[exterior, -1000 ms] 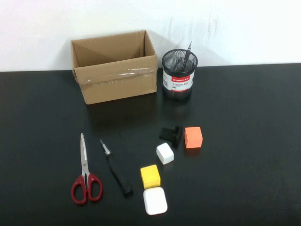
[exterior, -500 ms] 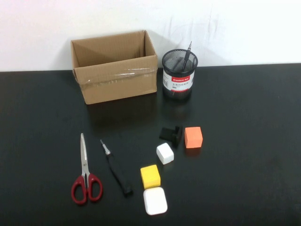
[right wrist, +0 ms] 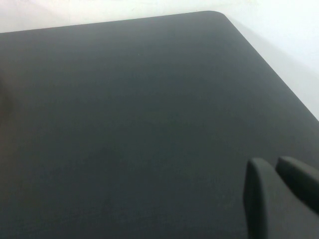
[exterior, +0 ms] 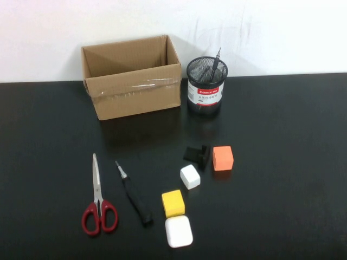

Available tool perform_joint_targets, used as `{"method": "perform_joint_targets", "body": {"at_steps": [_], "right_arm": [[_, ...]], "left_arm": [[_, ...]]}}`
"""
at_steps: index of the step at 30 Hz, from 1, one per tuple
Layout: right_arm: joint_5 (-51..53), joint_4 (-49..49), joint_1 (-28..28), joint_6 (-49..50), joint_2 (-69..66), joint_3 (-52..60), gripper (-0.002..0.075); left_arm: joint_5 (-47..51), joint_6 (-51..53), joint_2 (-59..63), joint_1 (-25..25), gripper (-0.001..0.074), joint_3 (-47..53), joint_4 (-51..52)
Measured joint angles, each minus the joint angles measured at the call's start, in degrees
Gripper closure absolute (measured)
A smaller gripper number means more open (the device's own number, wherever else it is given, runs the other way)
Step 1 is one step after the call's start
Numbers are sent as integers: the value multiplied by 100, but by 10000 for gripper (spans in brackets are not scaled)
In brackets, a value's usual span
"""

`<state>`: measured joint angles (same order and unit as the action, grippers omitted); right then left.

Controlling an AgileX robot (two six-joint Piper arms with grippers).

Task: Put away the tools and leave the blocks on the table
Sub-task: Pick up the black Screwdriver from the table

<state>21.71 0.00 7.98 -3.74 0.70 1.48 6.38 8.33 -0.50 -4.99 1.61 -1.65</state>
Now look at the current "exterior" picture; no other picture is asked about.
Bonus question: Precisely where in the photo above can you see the slim black screwdriver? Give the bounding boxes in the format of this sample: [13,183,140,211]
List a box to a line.
[209,47,222,82]

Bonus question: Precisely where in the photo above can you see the thick black-handled screwdriver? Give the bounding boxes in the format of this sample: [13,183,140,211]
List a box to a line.
[115,160,154,227]

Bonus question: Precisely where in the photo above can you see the red-handled scissors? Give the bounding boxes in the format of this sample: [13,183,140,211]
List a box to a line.
[81,153,119,237]

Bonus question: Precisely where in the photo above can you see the black mesh pen holder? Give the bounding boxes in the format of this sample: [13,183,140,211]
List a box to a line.
[186,56,229,118]

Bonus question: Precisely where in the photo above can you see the small white foam block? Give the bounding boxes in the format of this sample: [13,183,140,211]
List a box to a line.
[179,164,202,190]

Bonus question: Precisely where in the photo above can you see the open brown cardboard box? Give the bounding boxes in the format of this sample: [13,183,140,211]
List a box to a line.
[81,34,183,121]

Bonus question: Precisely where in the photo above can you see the orange foam block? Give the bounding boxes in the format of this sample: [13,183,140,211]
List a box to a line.
[211,145,234,172]

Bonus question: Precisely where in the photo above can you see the yellow foam block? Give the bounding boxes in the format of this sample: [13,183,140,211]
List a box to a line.
[161,188,186,218]

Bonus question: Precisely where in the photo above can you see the large white foam block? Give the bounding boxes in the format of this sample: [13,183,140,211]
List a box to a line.
[164,214,194,249]

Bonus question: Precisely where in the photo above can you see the black plastic bracket part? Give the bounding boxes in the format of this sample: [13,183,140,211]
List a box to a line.
[183,144,211,171]

